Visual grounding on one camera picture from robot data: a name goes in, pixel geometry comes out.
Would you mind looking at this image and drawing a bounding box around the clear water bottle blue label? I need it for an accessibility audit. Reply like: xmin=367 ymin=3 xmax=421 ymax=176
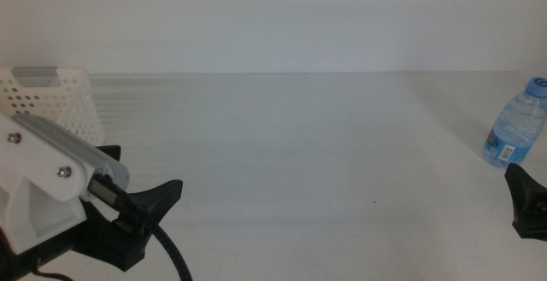
xmin=482 ymin=76 xmax=547 ymax=170

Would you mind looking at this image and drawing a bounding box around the white perforated plastic basket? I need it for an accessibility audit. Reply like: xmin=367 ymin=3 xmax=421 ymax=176
xmin=0 ymin=66 xmax=107 ymax=148

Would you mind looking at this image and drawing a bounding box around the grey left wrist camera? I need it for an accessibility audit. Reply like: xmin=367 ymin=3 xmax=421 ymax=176
xmin=12 ymin=113 xmax=131 ymax=201

